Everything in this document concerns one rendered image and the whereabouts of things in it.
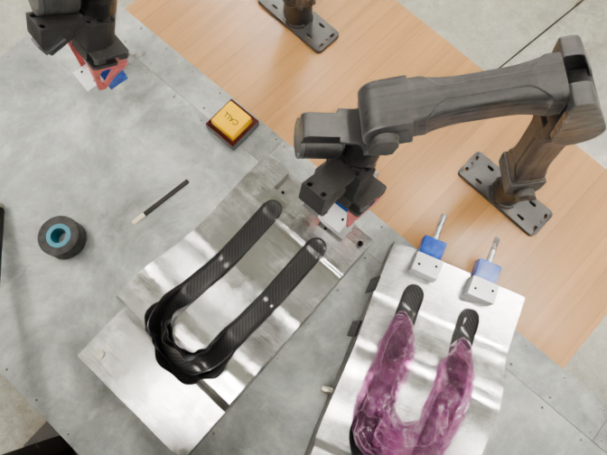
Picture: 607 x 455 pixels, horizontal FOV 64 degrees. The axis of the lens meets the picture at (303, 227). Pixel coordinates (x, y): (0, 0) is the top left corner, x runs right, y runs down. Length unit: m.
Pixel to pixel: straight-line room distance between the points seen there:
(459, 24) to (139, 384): 1.90
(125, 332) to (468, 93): 0.68
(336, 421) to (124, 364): 0.38
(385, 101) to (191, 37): 0.67
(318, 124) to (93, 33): 0.42
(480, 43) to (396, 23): 1.10
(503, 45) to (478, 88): 1.68
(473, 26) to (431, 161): 1.32
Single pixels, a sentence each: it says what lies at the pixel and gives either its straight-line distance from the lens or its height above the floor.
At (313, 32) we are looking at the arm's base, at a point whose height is 0.81.
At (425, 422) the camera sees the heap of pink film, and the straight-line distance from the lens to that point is 0.88.
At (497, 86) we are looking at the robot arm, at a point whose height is 1.24.
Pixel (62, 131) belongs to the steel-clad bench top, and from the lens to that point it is 1.16.
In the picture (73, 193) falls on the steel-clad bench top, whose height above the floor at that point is 0.80.
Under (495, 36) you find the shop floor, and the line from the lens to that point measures 2.33.
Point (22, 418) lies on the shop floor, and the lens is 1.98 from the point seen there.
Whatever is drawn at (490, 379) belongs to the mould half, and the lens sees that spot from 0.93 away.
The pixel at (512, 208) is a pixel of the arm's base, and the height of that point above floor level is 0.81.
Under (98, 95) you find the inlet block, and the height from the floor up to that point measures 0.92.
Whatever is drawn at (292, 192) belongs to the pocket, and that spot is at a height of 0.86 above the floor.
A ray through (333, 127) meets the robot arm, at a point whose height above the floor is 1.16.
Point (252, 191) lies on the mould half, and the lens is 0.91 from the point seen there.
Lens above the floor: 1.75
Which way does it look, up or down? 75 degrees down
